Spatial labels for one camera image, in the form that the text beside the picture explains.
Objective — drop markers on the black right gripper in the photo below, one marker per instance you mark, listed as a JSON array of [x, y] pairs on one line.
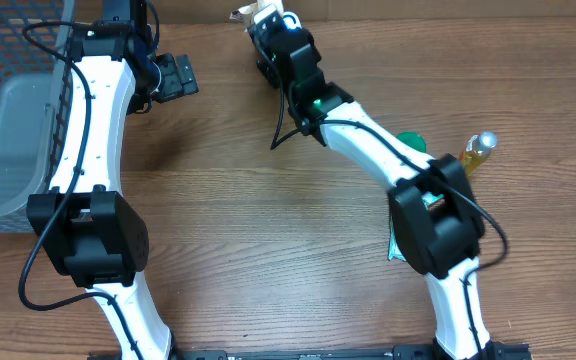
[[270, 69]]

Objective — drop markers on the beige Pantree snack pouch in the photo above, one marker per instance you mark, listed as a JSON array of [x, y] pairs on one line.
[[246, 13]]

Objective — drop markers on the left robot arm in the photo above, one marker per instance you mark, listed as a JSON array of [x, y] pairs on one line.
[[83, 223]]

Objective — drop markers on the white barcode scanner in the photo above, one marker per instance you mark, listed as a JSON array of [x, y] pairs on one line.
[[291, 20]]

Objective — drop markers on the grey plastic mesh basket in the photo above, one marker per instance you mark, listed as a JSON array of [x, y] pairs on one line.
[[35, 98]]

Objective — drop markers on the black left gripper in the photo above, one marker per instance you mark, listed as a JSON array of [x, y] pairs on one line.
[[176, 87]]

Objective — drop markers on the Kleenex tissue pack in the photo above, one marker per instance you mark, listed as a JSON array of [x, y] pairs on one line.
[[433, 202]]

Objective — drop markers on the yellow Vim liquid bottle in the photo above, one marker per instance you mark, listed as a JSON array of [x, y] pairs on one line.
[[477, 150]]

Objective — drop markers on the teal snack packet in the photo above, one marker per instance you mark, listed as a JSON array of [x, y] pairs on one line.
[[394, 252]]

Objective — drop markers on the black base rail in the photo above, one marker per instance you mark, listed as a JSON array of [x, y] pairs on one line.
[[494, 350]]

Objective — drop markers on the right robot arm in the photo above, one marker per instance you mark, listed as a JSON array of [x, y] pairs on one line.
[[436, 222]]

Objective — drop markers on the green lid white jar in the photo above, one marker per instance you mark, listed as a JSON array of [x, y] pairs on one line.
[[413, 140]]

